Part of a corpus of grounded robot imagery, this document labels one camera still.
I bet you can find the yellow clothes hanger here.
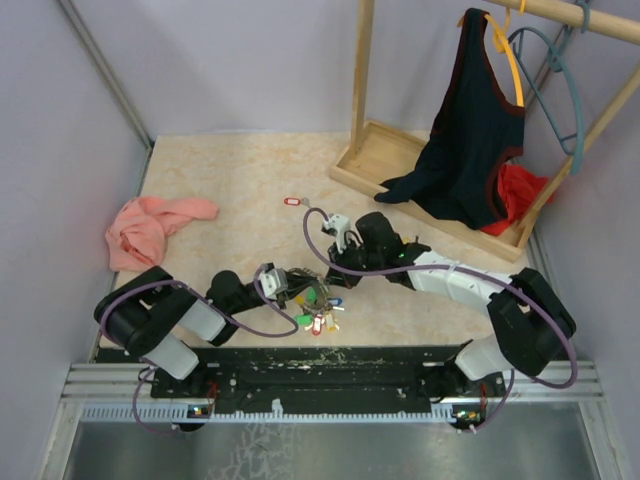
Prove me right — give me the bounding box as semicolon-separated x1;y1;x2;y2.
484;7;525;108

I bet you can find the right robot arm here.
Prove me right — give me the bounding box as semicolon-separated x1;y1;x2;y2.
322;212;576;396

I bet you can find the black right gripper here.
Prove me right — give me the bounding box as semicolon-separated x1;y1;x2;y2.
325;235;384;289

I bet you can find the blue-grey clothes hanger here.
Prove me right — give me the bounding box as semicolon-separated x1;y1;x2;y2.
509;25;586;175

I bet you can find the red cloth in rack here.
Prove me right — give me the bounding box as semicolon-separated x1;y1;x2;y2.
481;164;549;236

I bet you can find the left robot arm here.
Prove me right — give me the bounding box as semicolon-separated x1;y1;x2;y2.
94;263;315;397

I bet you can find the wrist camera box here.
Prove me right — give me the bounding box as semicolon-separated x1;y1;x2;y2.
321;214;351;254
258;264;288;300

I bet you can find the pink crumpled cloth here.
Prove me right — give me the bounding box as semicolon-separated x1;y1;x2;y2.
105;196;219;272

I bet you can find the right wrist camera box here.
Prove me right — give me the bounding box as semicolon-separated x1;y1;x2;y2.
321;214;351;254

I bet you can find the grey wall corner rail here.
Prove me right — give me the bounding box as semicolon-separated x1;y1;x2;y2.
53;0;154;149

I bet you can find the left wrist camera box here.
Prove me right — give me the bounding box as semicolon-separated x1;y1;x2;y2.
258;264;288;300

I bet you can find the key with red tag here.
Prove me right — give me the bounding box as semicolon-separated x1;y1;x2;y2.
283;197;311;208

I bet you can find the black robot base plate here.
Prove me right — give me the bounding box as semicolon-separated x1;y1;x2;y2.
151;346;506;423

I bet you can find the large keyring with coloured tags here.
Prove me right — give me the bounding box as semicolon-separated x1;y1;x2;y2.
286;268;344;336

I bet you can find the dark navy tank top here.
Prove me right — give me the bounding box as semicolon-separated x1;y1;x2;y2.
374;8;525;236

